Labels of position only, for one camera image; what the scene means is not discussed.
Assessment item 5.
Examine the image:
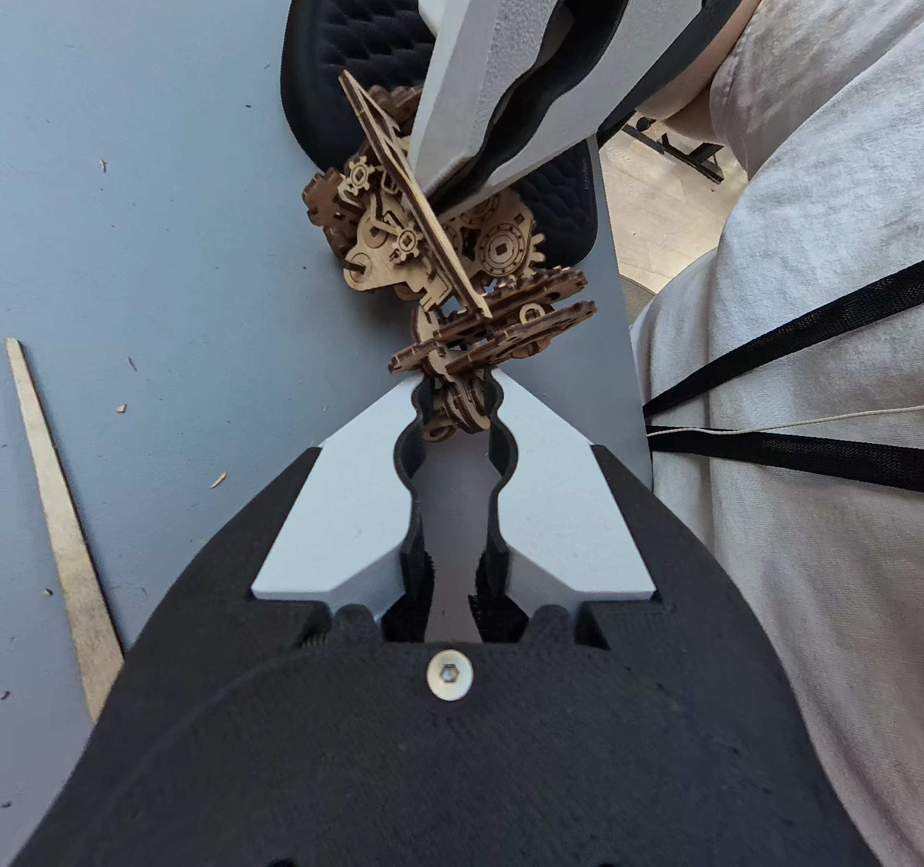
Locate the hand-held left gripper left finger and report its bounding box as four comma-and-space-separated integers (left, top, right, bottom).
250, 375, 434, 623

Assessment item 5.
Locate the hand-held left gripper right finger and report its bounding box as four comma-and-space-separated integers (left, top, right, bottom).
485, 369, 659, 614

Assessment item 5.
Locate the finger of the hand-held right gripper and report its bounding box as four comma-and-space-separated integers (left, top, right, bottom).
444, 0, 707, 210
406, 0, 636, 198

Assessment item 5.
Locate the wooden mechanical model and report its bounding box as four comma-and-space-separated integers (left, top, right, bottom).
302, 84, 600, 444

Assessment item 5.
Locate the wooden model piece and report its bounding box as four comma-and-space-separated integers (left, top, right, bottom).
338, 69, 495, 321

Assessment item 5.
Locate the grey desk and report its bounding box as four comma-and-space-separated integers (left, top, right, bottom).
0, 0, 654, 810

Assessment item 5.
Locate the black chair base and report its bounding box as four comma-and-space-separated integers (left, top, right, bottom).
621, 122, 726, 184

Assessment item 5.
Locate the person's white shirt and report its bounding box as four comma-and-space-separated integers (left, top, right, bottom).
631, 0, 924, 867

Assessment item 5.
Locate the pointed wooden strip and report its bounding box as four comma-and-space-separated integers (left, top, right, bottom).
3, 336, 125, 724

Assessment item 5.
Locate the black strap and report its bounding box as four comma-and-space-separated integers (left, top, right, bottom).
644, 425, 924, 494
641, 261, 924, 421

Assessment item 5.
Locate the thin white string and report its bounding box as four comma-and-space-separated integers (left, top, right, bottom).
646, 405, 924, 438

